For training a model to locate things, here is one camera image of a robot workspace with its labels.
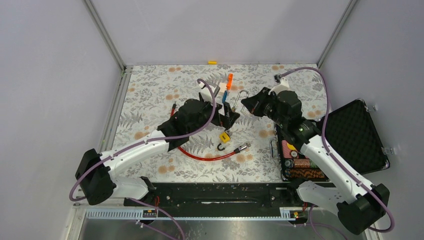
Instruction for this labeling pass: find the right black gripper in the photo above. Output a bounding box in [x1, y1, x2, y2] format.
[241, 86, 287, 128]

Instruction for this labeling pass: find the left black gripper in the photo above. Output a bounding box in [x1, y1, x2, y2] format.
[188, 96, 239, 135]

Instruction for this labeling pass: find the long shackle brass padlock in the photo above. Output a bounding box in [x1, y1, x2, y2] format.
[231, 90, 249, 112]

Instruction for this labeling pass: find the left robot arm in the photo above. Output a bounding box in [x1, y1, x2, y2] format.
[75, 99, 240, 206]

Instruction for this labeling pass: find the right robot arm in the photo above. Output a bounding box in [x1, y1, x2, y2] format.
[241, 87, 395, 235]

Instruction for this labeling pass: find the yellow padlock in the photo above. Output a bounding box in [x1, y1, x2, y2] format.
[216, 131, 231, 151]

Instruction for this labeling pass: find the blue toy brick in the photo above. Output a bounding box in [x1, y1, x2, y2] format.
[221, 90, 228, 104]

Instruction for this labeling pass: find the white toy block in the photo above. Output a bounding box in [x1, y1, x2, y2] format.
[214, 82, 227, 97]

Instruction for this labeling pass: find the orange toy brick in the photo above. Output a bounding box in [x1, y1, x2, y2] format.
[226, 73, 234, 91]

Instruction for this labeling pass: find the floral table mat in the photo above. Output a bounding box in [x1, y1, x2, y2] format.
[111, 64, 327, 183]

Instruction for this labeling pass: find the yellow poker chip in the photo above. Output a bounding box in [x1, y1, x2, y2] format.
[286, 142, 297, 152]

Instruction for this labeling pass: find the black poker chip case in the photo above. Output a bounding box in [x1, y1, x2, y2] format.
[277, 98, 390, 182]

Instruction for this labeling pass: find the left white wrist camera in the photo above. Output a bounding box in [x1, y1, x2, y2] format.
[198, 82, 217, 103]

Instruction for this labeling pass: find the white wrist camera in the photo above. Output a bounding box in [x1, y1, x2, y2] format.
[269, 74, 291, 95]
[198, 82, 217, 103]

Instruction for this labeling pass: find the red cable lock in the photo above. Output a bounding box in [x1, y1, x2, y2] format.
[169, 102, 252, 162]

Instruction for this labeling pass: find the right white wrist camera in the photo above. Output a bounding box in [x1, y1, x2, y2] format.
[269, 74, 291, 95]

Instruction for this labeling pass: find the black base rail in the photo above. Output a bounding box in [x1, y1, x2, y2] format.
[141, 182, 304, 218]

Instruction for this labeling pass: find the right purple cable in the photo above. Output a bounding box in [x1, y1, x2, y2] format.
[274, 66, 396, 233]

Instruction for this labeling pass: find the purple cable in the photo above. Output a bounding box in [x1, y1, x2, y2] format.
[68, 78, 218, 202]
[274, 66, 396, 233]

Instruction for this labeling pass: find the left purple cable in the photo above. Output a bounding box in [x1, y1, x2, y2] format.
[68, 78, 218, 202]

